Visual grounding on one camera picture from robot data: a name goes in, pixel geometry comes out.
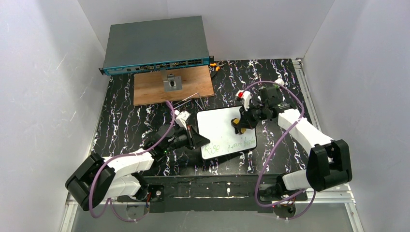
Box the yellow black whiteboard eraser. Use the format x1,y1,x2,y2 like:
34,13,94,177
231,118,247,135

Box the white whiteboard black frame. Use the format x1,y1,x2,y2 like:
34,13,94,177
196,106,257,160

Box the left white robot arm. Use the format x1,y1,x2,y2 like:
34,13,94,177
65,124,210,211

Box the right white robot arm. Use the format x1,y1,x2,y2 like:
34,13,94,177
231,87,352,194

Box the green white marker tool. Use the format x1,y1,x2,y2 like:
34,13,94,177
275,78,285,87

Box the brown wooden board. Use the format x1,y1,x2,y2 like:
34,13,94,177
133,65,214,106

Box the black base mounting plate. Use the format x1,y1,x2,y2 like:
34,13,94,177
116,173,308,214

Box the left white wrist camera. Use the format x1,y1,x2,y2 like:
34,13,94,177
175,110,190,129

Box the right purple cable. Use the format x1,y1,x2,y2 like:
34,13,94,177
238,80,317,221

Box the grey metal stand bracket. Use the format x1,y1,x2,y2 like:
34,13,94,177
160,70,182,92

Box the orange handled pliers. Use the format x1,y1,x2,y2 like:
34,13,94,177
210,61,224,78

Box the grey network switch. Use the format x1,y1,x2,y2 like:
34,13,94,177
102,16,212,75

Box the aluminium rail frame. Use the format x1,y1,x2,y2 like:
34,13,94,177
65,78,352,218

